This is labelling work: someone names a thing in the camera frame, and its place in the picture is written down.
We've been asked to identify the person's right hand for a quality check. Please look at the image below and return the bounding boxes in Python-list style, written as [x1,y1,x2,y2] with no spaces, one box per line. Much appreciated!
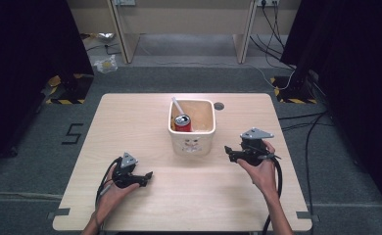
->
[236,139,278,197]

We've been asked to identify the thin black floor cable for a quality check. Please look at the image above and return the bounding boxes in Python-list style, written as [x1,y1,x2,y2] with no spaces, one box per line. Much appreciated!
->
[85,41,122,56]

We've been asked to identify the person's left hand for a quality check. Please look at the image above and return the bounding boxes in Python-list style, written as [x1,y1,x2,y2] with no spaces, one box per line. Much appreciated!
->
[95,164,141,220]

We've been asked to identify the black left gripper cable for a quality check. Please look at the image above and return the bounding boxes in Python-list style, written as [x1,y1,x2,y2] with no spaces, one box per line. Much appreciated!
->
[95,157,123,210]

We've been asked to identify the white straw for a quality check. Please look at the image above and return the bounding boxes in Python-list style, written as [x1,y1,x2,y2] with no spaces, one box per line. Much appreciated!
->
[170,96,186,117]

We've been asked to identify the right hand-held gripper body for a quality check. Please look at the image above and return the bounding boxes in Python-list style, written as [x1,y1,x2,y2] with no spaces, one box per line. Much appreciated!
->
[239,127,275,166]

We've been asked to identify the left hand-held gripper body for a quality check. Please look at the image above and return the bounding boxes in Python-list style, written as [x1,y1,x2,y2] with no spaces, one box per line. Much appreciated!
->
[111,152,140,190]

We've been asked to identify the black socket cables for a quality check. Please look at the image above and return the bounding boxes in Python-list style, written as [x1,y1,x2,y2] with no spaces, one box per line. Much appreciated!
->
[249,2,297,71]

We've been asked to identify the grey tape piece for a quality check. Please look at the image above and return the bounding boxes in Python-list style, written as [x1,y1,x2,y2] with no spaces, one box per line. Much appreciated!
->
[295,211,320,223]
[46,208,72,220]

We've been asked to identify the cream plastic bin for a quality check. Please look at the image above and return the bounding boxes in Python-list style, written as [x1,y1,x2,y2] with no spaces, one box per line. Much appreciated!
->
[167,98,217,157]

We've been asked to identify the black curtain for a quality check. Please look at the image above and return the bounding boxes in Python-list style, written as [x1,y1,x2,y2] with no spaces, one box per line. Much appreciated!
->
[279,0,382,223]
[0,0,96,175]

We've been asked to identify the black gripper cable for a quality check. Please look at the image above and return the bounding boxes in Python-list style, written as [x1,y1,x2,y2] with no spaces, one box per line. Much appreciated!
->
[95,157,123,210]
[262,156,284,235]

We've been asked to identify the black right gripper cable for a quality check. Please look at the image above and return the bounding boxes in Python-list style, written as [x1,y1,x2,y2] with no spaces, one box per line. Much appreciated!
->
[262,156,284,235]

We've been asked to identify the crumpled clear plastic bag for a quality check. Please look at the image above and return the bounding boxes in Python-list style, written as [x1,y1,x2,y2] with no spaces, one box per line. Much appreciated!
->
[93,54,119,75]

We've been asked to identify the crumpled silver foil bag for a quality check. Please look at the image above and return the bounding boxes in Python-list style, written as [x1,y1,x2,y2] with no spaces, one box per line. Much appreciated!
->
[80,31,116,45]

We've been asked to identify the red drink can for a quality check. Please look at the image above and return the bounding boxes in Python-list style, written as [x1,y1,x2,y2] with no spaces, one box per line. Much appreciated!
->
[173,114,193,133]

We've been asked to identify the black stand base striped tape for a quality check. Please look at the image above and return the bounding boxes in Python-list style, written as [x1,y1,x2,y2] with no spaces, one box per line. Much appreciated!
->
[269,75,319,105]
[44,72,95,106]

